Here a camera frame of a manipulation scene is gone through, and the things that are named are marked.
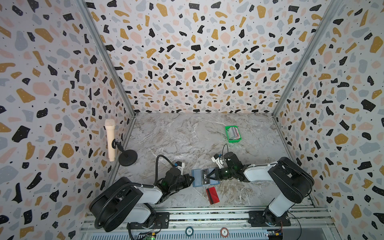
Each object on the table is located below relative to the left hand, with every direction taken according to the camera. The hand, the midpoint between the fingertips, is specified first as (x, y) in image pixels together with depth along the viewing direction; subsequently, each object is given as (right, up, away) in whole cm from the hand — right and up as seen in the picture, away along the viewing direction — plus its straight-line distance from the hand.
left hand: (199, 178), depth 85 cm
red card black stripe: (+7, -8, -4) cm, 11 cm away
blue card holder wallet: (0, 0, +3) cm, 3 cm away
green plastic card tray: (+24, +20, +21) cm, 37 cm away
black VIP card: (+3, -1, 0) cm, 3 cm away
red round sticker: (+12, -21, -14) cm, 28 cm away
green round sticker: (-5, -20, -14) cm, 25 cm away
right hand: (+6, 0, 0) cm, 6 cm away
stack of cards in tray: (+24, +25, +20) cm, 40 cm away
